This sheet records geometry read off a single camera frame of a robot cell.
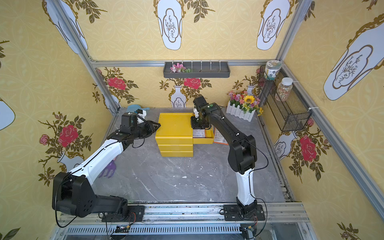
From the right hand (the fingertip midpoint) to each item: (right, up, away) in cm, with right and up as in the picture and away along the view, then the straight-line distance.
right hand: (198, 124), depth 91 cm
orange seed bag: (+1, -6, -4) cm, 7 cm away
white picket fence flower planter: (+31, +13, +12) cm, 36 cm away
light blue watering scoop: (-52, +12, +30) cm, 62 cm away
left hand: (-25, -1, -6) cm, 25 cm away
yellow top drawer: (+6, -9, -5) cm, 12 cm away
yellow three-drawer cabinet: (-13, -7, -13) cm, 19 cm away
